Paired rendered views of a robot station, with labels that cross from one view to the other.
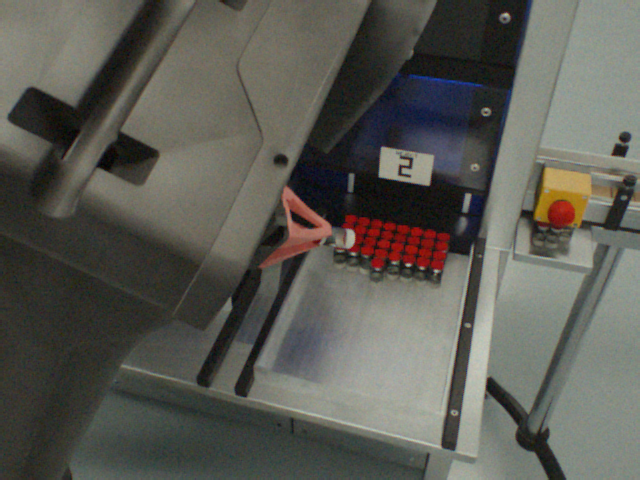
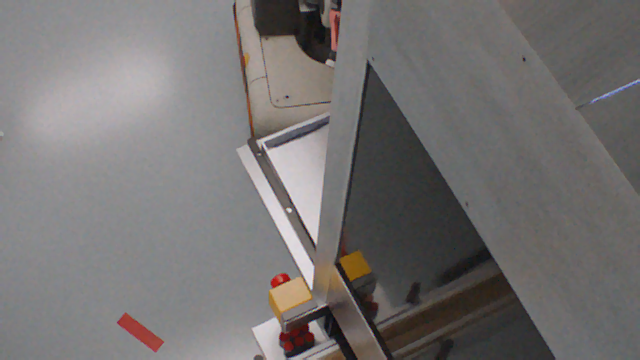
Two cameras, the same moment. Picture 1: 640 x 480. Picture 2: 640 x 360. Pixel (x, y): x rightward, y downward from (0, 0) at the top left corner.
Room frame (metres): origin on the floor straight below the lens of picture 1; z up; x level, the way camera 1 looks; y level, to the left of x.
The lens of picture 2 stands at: (1.25, -0.85, 2.66)
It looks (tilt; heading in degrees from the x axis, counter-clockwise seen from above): 61 degrees down; 132
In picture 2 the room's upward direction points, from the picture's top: 6 degrees clockwise
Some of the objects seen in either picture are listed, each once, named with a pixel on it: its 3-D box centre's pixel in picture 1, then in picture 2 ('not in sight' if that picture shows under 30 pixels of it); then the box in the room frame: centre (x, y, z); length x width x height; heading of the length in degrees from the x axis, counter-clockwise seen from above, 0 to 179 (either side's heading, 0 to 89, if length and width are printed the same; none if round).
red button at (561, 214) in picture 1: (561, 212); (282, 284); (0.76, -0.38, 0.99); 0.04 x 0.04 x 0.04; 74
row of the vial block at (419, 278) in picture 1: (386, 264); not in sight; (0.74, -0.11, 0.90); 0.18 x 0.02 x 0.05; 73
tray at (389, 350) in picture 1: (374, 306); (347, 184); (0.65, -0.08, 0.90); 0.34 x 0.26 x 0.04; 163
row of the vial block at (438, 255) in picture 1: (389, 255); not in sight; (0.76, -0.12, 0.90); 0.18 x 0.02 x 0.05; 73
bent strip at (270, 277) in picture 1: (260, 295); not in sight; (0.67, 0.09, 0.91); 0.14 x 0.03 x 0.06; 164
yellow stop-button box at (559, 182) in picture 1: (561, 194); (292, 303); (0.81, -0.39, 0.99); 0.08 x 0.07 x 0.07; 164
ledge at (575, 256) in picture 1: (552, 237); (293, 345); (0.84, -0.42, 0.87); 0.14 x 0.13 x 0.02; 164
